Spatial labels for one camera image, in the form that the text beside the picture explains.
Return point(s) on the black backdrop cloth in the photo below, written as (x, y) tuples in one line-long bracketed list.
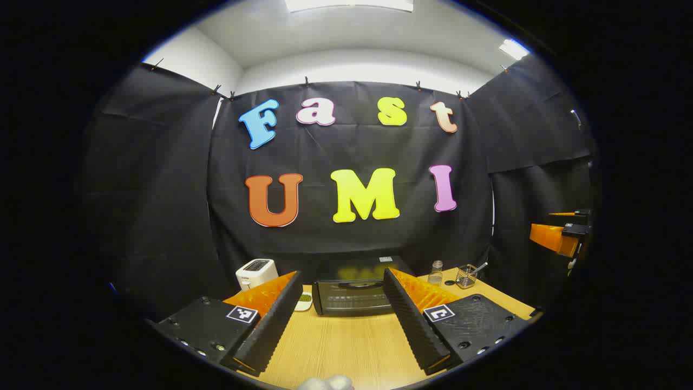
[(346, 238)]

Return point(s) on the black electric oven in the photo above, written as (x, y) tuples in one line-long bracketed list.
[(352, 298)]

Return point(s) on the white divided dish with beans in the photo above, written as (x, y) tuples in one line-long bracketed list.
[(305, 301)]

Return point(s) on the white toaster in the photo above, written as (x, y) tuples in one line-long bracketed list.
[(254, 272)]

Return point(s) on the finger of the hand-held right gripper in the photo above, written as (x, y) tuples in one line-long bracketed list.
[(552, 237), (579, 214)]

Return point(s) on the metal spoon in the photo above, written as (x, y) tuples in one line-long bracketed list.
[(481, 267)]

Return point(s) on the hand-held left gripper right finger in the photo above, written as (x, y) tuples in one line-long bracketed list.
[(414, 325)]

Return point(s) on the ceiling light panel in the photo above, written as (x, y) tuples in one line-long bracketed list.
[(513, 49)]

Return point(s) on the clear glass bottle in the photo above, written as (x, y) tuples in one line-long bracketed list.
[(435, 275)]

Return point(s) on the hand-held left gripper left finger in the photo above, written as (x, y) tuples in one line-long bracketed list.
[(270, 325)]

